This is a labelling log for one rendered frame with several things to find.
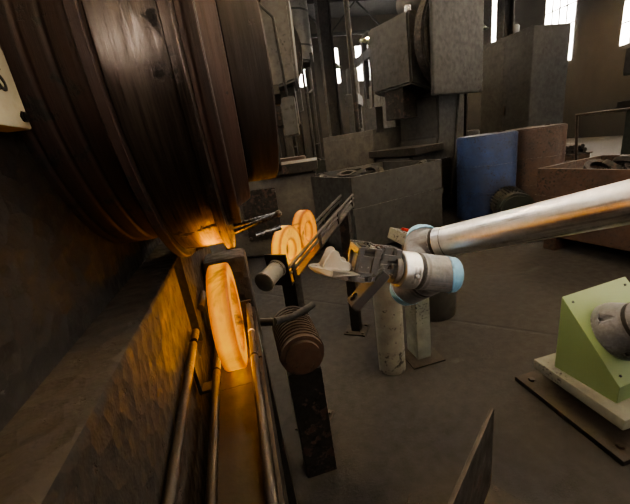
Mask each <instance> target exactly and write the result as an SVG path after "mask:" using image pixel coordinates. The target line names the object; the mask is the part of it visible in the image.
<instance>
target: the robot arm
mask: <svg viewBox="0 0 630 504"><path fill-rule="evenodd" d="M625 225H630V179H628V180H624V181H620V182H616V183H612V184H608V185H604V186H600V187H596V188H593V189H589V190H585V191H581V192H577V193H573V194H569V195H565V196H561V197H557V198H553V199H549V200H545V201H541V202H537V203H533V204H529V205H525V206H521V207H517V208H514V209H510V210H506V211H502V212H498V213H494V214H490V215H486V216H482V217H478V218H474V219H470V220H466V221H462V222H458V223H454V224H450V225H446V226H442V227H436V228H434V227H433V226H431V225H427V224H419V225H415V226H413V227H411V228H410V229H409V231H408V233H407V236H406V238H405V244H404V249H403V250H401V249H398V248H397V247H395V246H387V245H378V244H373V243H371V242H365V241H357V240H351V241H350V246H349V252H348V262H347V261H346V259H345V258H344V257H340V254H339V252H338V251H336V250H335V248H334V247H332V246H329V247H327V248H326V249H325V251H324V254H323V256H322V258H321V260H320V262H319V263H313V264H309V265H308V267H309V268H310V269H311V270H313V271H314V272H315V273H318V274H321V275H324V276H328V277H333V278H335V279H340V280H345V281H351V282H360V283H361V284H360V285H359V286H358V287H357V289H356V290H355V291H354V292H353V293H352V294H351V295H350V296H349V297H348V299H347V301H348V303H349V304H350V306H351V307H352V308H353V309H354V310H355V311H357V312H359V311H360V310H361V309H362V308H363V307H364V306H365V305H366V304H367V302H368V301H369V300H370V299H371V298H372V297H373V296H374V295H375V294H376V292H377V291H378V290H379V289H380V288H381V287H382V286H383V285H384V284H385V283H386V281H387V282H388V283H390V293H391V296H392V297H393V299H394V300H395V301H396V302H398V303H399V304H401V305H404V306H409V305H414V304H417V303H418V302H420V301H422V300H424V299H426V298H429V297H431V296H433V295H435V294H437V293H440V292H447V293H453V292H457V291H458V290H459V289H460V288H461V286H462V284H463V281H464V269H463V265H462V263H461V262H460V260H459V259H457V258H455V257H450V256H454V255H460V254H465V253H471V252H477V251H482V250H488V249H494V248H499V247H505V246H511V245H516V244H522V243H528V242H534V241H539V240H545V239H551V238H556V237H562V236H568V235H573V234H579V233H585V232H591V231H596V230H602V229H608V228H613V227H619V226H625ZM590 321H591V327H592V330H593V333H594V335H595V337H596V339H597V340H598V342H599V343H600V344H601V345H602V346H603V348H604V349H606V350H607V351H608V352H609V353H610V354H612V355H613V356H615V357H617V358H619V359H622V360H625V361H630V302H629V303H616V302H609V303H604V304H601V305H599V306H597V307H595V308H594V310H593V311H592V313H591V319H590Z"/></svg>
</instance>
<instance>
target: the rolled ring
mask: <svg viewBox="0 0 630 504"><path fill-rule="evenodd" d="M206 295H207V305H208V312H209V318H210V324H211V329H212V334H213V338H214V342H215V346H216V350H217V353H218V356H219V359H220V361H221V364H222V366H223V367H224V369H225V370H226V371H228V372H230V371H235V370H239V369H243V368H245V367H246V366H247V362H248V353H247V342H246V334H245V327H244V321H243V315H242V310H241V305H240V300H239V296H238V291H237V287H236V283H235V279H234V276H233V273H232V270H231V268H230V266H229V264H228V263H226V262H224V263H219V264H214V265H210V266H208V268H207V272H206Z"/></svg>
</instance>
